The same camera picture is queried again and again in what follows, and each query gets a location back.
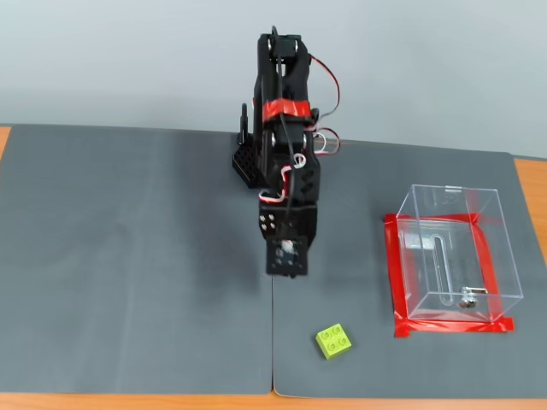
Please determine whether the grey mat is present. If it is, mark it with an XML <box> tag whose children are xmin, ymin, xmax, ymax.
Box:
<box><xmin>271</xmin><ymin>138</ymin><xmax>547</xmax><ymax>401</ymax></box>
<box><xmin>0</xmin><ymin>123</ymin><xmax>274</xmax><ymax>396</ymax></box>

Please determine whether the green lego block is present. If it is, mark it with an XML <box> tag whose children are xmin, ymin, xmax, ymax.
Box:
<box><xmin>315</xmin><ymin>323</ymin><xmax>354</xmax><ymax>362</ymax></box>

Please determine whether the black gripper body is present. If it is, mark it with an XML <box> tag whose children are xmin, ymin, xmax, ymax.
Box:
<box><xmin>258</xmin><ymin>202</ymin><xmax>320</xmax><ymax>254</ymax></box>

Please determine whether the red white servo wire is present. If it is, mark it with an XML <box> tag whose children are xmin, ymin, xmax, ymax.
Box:
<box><xmin>310</xmin><ymin>126</ymin><xmax>342</xmax><ymax>157</ymax></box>
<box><xmin>309</xmin><ymin>55</ymin><xmax>342</xmax><ymax>117</ymax></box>
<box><xmin>258</xmin><ymin>153</ymin><xmax>307</xmax><ymax>204</ymax></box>

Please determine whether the transparent acrylic box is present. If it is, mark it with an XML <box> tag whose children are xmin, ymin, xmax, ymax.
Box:
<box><xmin>395</xmin><ymin>183</ymin><xmax>525</xmax><ymax>324</ymax></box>

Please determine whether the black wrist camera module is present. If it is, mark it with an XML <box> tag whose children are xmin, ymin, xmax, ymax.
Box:
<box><xmin>265</xmin><ymin>234</ymin><xmax>309</xmax><ymax>278</ymax></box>

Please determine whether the red tape strip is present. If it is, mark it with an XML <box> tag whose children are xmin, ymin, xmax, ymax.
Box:
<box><xmin>469</xmin><ymin>221</ymin><xmax>505</xmax><ymax>324</ymax></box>
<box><xmin>383</xmin><ymin>211</ymin><xmax>486</xmax><ymax>226</ymax></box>
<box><xmin>383</xmin><ymin>215</ymin><xmax>414</xmax><ymax>338</ymax></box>
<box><xmin>392</xmin><ymin>318</ymin><xmax>516</xmax><ymax>339</ymax></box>

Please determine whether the black table clamp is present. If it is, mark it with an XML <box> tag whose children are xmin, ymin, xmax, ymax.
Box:
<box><xmin>236</xmin><ymin>102</ymin><xmax>252</xmax><ymax>146</ymax></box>

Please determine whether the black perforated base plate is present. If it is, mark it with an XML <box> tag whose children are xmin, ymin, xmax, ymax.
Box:
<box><xmin>230</xmin><ymin>143</ymin><xmax>262</xmax><ymax>191</ymax></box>

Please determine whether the red tape band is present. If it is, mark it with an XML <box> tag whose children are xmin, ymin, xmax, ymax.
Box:
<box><xmin>262</xmin><ymin>99</ymin><xmax>312</xmax><ymax>125</ymax></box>

